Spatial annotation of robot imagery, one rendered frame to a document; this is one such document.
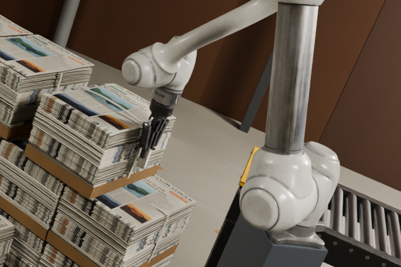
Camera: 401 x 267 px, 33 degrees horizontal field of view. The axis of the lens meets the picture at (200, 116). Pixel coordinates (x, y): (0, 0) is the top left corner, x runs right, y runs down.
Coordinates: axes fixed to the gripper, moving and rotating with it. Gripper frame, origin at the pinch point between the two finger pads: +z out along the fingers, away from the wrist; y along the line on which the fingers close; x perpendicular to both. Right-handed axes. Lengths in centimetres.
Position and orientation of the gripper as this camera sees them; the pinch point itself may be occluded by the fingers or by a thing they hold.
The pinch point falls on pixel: (144, 157)
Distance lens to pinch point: 219.6
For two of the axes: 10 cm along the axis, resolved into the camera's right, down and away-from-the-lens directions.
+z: -3.3, 8.9, 3.3
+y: -4.8, 1.4, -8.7
